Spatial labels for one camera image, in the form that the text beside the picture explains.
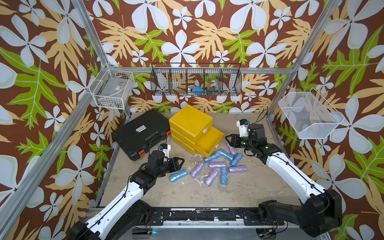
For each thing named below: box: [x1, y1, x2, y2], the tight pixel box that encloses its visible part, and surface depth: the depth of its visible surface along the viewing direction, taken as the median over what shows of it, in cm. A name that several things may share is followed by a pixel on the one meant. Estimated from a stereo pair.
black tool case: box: [112, 109, 172, 162], surface depth 101 cm
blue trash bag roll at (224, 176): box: [220, 167, 228, 186], surface depth 88 cm
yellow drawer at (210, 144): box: [194, 126, 225, 158], surface depth 93 cm
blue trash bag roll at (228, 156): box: [217, 149, 235, 162], surface depth 96 cm
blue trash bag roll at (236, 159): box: [230, 153, 243, 167], surface depth 94 cm
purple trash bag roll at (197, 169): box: [190, 161, 205, 179], surface depth 90 cm
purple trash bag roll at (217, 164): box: [208, 161, 227, 169], surface depth 91 cm
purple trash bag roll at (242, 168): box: [228, 165, 248, 173], surface depth 90 cm
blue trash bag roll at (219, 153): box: [203, 149, 227, 163], surface depth 96 cm
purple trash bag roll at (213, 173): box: [205, 169, 219, 186], surface depth 88 cm
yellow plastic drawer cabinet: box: [169, 104, 225, 158], surface depth 90 cm
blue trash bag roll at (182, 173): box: [169, 168, 188, 183], surface depth 88 cm
